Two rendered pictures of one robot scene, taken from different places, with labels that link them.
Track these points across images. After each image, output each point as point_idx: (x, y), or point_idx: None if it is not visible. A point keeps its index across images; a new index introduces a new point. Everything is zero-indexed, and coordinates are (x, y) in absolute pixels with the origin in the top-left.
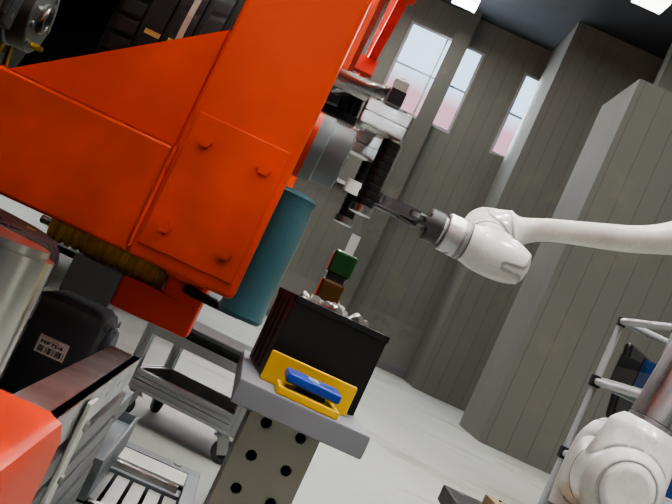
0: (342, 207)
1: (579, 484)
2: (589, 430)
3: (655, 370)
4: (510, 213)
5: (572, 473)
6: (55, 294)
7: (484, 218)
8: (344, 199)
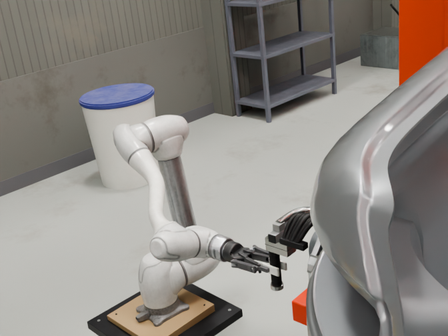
0: (281, 279)
1: (213, 269)
2: (169, 266)
3: (190, 217)
4: (175, 222)
5: (198, 275)
6: None
7: (192, 234)
8: (281, 276)
